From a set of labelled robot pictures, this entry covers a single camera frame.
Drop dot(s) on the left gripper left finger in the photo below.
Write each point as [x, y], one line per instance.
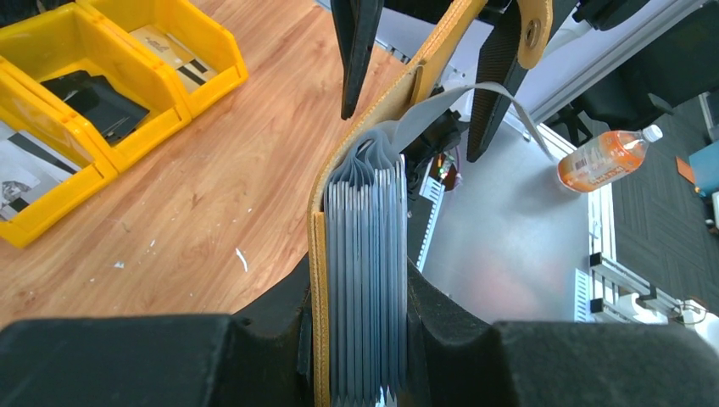
[259, 356]

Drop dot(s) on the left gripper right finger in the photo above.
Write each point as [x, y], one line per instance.
[456, 359]

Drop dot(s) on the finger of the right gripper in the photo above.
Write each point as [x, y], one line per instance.
[497, 62]
[356, 23]

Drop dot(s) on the yellow leather card holder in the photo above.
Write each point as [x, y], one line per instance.
[358, 279]

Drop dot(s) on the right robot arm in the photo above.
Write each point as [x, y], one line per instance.
[413, 115]

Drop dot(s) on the tan striped cards stack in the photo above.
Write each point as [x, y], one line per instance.
[192, 71]

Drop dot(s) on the black cards stack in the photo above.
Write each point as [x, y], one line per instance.
[114, 115]

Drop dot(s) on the grey white cards stack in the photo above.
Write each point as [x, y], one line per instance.
[29, 170]

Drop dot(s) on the orange drink bottle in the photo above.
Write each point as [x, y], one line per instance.
[606, 158]

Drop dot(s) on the right yellow plastic bin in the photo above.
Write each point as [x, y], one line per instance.
[201, 56]

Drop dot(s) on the yellow plastic bin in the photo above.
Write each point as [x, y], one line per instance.
[26, 106]
[74, 60]
[201, 56]

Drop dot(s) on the middle yellow plastic bin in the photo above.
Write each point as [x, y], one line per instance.
[74, 60]

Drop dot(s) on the left yellow plastic bin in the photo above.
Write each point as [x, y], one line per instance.
[26, 106]

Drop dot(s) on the aluminium frame rail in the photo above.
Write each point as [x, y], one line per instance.
[653, 68]

